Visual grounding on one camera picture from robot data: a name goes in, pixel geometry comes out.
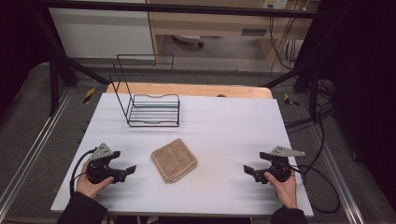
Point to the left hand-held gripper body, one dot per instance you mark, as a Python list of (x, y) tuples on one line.
[(101, 151)]

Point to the white cabinet panel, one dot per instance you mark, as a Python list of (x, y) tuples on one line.
[(99, 34)]

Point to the yellow black tape marker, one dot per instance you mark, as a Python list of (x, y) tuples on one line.
[(89, 95), (289, 101)]

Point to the person's left hand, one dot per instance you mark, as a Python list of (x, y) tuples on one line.
[(88, 188)]

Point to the white chair base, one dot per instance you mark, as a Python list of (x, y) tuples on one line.
[(188, 39)]

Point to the light wooden desk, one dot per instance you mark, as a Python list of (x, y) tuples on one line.
[(211, 26)]

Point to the person's right hand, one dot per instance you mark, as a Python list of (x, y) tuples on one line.
[(287, 193)]

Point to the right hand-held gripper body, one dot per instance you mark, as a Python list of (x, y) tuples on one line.
[(280, 165)]

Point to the aluminium floor rail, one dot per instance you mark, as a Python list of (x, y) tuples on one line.
[(339, 174), (37, 143)]

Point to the black metal frame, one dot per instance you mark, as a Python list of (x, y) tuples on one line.
[(186, 8)]

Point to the wooden table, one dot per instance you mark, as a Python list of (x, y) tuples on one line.
[(193, 89)]

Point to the white wall outlet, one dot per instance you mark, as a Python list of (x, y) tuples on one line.
[(275, 3)]

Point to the beige towel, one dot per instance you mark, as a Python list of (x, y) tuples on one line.
[(174, 160)]

